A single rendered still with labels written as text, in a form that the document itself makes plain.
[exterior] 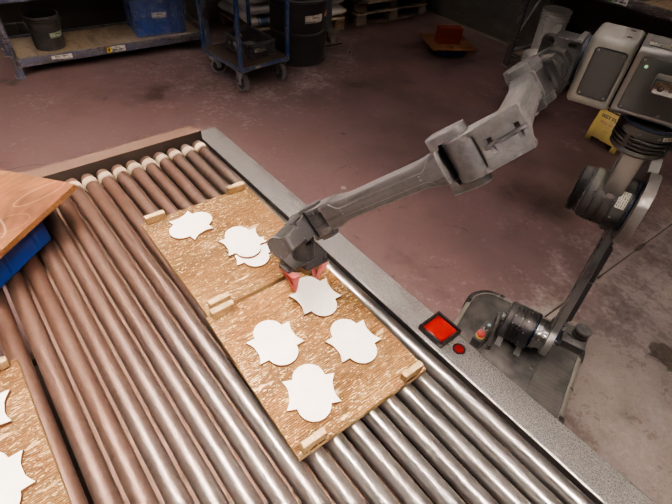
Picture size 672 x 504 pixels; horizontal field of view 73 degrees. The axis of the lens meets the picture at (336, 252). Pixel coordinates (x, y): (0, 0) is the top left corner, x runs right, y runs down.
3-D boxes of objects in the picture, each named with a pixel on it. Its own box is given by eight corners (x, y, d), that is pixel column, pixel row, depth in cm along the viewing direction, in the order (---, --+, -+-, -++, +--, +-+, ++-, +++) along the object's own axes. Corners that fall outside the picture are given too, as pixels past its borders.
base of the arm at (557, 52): (562, 93, 109) (584, 41, 100) (553, 104, 104) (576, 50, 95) (527, 82, 112) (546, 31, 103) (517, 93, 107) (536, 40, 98)
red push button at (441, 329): (437, 318, 117) (439, 314, 116) (455, 333, 114) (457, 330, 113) (422, 329, 114) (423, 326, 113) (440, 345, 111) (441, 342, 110)
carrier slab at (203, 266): (246, 189, 150) (245, 185, 149) (320, 261, 128) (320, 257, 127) (142, 228, 133) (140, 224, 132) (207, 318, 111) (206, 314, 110)
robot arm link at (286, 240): (342, 228, 104) (322, 197, 102) (316, 254, 96) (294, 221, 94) (308, 242, 112) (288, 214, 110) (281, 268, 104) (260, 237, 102)
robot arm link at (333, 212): (498, 171, 76) (468, 114, 74) (487, 186, 73) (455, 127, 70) (333, 233, 108) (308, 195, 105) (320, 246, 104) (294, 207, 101)
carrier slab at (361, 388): (322, 266, 127) (322, 262, 126) (425, 372, 104) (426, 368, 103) (206, 321, 110) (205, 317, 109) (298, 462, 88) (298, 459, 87)
